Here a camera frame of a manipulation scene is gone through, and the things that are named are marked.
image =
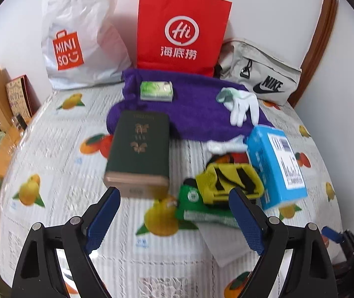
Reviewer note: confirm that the white paper sheet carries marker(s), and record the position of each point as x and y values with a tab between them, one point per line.
219	245

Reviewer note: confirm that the fruit printed tablecloth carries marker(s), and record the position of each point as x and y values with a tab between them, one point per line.
71	161

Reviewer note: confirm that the green packet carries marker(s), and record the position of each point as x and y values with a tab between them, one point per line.
195	208

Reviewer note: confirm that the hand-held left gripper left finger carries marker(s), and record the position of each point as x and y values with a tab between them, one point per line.
102	220

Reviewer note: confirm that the red paper bag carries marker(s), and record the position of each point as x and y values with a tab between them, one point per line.
180	28

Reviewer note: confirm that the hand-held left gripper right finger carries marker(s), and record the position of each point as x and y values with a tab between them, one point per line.
246	223

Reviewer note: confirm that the blue tissue pack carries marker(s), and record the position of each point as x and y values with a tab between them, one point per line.
278	167

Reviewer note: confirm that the brown printed box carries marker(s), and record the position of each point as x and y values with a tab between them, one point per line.
20	96

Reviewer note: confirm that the brown wooden frame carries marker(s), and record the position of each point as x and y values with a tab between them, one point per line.
321	28

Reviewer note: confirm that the orange cardboard box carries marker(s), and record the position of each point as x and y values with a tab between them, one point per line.
6	152

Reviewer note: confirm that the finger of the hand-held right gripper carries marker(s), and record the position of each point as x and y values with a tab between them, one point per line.
330	234

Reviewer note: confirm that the white plastic shopping bag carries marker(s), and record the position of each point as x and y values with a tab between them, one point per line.
77	37

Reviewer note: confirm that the beige waist bag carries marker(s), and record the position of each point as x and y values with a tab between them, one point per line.
257	74

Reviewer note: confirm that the dark green box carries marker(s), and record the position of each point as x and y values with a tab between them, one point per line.
139	152

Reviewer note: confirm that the small green tissue pack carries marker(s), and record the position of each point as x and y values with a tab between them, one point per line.
156	91

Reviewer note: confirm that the purple towel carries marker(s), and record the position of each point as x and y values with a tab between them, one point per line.
192	111

